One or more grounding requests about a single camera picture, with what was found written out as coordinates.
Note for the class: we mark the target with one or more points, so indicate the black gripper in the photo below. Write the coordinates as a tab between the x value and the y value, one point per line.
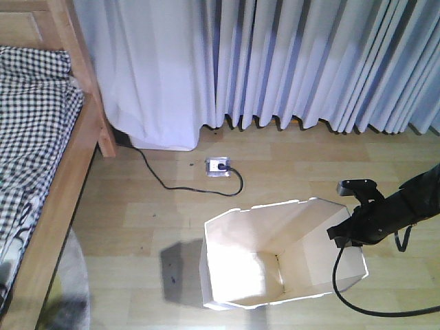
371	222

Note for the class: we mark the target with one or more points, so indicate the white trash bin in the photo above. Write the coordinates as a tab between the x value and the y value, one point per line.
275	253

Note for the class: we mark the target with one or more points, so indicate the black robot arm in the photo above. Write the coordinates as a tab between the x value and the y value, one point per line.
416	200

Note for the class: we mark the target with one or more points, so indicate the grey pleated curtain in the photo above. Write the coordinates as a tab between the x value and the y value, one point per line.
353	64

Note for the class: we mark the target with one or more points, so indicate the white curtain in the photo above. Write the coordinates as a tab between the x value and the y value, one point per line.
154	62

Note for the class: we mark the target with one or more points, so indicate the round grey rug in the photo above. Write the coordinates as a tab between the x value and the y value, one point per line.
68	301

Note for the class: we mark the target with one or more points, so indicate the checkered black white bedding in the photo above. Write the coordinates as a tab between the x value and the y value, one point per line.
40	102

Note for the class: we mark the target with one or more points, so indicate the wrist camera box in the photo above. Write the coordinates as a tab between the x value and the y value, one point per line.
352	187

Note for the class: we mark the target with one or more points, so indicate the wooden bed frame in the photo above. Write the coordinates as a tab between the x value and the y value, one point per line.
54	25

